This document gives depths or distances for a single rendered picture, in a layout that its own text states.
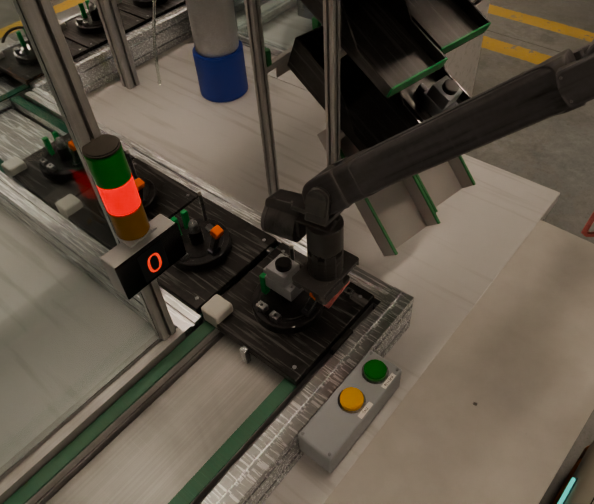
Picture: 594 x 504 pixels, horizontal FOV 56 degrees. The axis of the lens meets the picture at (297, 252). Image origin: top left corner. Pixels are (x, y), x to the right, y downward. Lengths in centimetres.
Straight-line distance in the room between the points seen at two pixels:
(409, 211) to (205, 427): 59
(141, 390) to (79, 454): 14
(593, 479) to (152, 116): 164
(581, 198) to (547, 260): 158
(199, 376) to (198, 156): 76
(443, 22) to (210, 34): 85
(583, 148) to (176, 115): 216
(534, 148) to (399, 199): 205
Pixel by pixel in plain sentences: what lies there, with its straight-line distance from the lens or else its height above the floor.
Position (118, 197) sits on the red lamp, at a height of 135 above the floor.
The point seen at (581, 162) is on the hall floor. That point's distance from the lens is 317.
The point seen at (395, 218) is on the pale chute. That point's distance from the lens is 117.
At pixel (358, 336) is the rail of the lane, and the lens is 106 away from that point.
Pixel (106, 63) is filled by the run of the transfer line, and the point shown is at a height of 92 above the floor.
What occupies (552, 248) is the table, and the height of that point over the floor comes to 86.
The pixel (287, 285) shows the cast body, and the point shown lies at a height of 106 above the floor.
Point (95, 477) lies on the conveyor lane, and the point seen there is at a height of 92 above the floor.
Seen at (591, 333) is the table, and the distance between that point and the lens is 130.
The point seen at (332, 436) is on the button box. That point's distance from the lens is 97.
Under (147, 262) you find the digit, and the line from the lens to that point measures 89.
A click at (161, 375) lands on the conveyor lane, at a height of 95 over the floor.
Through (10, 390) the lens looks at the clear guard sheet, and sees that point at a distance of 96.
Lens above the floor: 184
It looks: 47 degrees down
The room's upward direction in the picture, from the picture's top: 5 degrees counter-clockwise
